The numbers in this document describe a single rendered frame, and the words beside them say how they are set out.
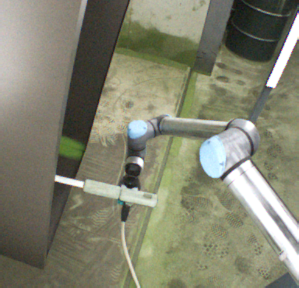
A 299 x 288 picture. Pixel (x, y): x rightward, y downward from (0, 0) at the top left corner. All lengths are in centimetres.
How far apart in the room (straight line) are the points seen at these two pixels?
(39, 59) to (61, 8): 8
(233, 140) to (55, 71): 65
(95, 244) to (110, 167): 53
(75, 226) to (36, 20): 148
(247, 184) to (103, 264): 100
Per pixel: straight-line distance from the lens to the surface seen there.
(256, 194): 90
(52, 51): 38
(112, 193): 125
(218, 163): 90
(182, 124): 128
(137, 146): 142
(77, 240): 172
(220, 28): 269
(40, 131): 49
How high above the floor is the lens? 162
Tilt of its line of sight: 48 degrees down
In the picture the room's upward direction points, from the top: 11 degrees clockwise
